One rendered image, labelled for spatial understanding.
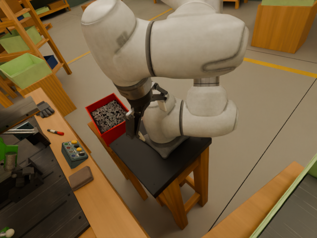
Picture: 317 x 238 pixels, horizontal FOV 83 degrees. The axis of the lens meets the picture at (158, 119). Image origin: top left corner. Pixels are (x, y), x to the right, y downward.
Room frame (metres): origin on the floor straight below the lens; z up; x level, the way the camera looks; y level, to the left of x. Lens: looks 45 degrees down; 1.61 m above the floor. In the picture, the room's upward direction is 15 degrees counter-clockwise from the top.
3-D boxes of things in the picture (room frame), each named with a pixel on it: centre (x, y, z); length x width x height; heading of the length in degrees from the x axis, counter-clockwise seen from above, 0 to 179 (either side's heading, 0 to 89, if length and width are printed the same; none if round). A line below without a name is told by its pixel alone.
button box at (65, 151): (0.62, 0.46, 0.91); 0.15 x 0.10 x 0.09; 31
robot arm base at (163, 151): (0.59, 0.00, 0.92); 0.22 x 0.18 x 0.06; 32
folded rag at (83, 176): (0.46, 0.41, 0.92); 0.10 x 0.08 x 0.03; 111
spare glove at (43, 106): (1.08, 0.76, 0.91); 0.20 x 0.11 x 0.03; 34
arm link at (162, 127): (0.57, -0.02, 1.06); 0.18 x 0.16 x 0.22; 67
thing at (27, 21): (7.10, 3.38, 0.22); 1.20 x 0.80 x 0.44; 164
